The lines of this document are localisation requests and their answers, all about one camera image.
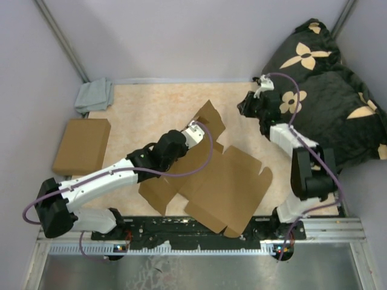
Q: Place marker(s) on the right aluminium corner post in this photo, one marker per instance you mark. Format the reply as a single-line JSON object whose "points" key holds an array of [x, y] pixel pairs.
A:
{"points": [[343, 17]]}

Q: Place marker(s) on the left aluminium corner post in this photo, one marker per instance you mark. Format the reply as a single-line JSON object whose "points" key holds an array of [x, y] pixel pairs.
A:
{"points": [[63, 42]]}

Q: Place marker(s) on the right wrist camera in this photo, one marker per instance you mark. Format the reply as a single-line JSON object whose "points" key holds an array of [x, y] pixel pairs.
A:
{"points": [[264, 84]]}

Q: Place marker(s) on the grey folded cloth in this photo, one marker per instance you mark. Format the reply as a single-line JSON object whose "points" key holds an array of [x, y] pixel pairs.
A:
{"points": [[95, 96]]}

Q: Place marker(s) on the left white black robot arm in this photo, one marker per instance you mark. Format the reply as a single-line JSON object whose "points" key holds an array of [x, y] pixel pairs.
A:
{"points": [[60, 206]]}

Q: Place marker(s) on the aluminium corner post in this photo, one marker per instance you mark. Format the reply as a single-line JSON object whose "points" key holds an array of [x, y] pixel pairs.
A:
{"points": [[343, 17], [63, 42]]}

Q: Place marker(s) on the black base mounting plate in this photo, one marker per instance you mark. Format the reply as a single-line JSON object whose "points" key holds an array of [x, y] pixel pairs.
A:
{"points": [[188, 234]]}

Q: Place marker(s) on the aluminium frame rail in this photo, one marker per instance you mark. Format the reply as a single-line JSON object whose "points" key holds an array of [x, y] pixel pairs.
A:
{"points": [[319, 231]]}

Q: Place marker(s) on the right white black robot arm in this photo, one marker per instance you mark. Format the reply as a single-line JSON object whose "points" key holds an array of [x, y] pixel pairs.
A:
{"points": [[313, 169]]}

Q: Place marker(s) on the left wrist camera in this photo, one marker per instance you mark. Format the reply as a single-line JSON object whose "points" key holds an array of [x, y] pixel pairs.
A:
{"points": [[193, 133]]}

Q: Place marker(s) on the black floral plush pillow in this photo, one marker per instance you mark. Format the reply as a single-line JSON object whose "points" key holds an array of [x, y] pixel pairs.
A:
{"points": [[331, 104]]}

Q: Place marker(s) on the folded brown cardboard box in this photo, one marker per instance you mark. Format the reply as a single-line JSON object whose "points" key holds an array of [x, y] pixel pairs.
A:
{"points": [[82, 148]]}

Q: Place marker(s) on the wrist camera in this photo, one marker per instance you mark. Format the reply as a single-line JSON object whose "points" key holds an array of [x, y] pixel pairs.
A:
{"points": [[193, 133], [264, 84]]}

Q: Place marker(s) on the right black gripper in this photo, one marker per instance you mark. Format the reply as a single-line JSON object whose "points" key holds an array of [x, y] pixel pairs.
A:
{"points": [[244, 107]]}

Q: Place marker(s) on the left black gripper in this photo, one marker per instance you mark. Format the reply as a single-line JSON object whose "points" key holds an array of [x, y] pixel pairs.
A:
{"points": [[184, 150]]}

